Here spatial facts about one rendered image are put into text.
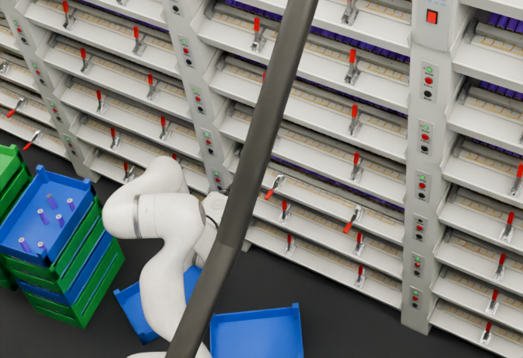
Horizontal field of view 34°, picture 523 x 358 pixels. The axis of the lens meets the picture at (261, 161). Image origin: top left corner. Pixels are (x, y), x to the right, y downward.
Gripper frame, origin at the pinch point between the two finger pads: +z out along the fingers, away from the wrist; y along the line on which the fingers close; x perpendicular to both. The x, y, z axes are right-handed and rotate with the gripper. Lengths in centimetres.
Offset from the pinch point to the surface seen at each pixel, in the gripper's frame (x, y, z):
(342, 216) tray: 8.5, -27.9, 14.1
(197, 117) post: -12.3, 20.0, 9.9
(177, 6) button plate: -57, 17, 2
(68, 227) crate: 20, 48, -24
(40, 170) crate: 14, 68, -13
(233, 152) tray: 4.2, 12.5, 17.2
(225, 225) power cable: -122, -72, -103
